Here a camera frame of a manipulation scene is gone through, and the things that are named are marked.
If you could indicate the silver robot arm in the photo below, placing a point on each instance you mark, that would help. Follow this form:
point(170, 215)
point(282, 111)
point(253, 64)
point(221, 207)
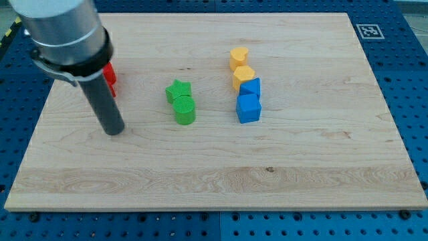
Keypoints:
point(71, 43)

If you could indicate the blue cube block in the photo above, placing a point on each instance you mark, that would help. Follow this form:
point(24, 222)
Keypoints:
point(248, 108)

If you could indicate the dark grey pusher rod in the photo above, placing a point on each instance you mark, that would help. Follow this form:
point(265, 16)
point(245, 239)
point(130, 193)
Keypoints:
point(100, 98)

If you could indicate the green cylinder block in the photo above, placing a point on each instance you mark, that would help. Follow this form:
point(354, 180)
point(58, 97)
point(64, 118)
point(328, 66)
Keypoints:
point(184, 108)

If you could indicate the white fiducial marker tag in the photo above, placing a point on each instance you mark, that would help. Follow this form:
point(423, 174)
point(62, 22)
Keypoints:
point(369, 31)

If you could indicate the red block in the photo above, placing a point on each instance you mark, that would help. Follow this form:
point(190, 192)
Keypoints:
point(110, 77)

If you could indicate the green star block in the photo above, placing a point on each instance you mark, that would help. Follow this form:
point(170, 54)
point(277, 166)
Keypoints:
point(177, 89)

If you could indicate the blue triangle block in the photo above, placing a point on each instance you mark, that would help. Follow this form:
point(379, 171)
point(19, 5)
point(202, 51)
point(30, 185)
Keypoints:
point(251, 87)

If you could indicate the yellow heart block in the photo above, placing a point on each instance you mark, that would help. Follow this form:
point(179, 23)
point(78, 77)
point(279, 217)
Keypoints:
point(238, 57)

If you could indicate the wooden board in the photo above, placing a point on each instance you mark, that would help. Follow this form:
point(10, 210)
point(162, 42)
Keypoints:
point(325, 139)

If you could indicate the yellow hexagon block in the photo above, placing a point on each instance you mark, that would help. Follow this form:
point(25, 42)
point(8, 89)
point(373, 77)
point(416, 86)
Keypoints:
point(241, 75)

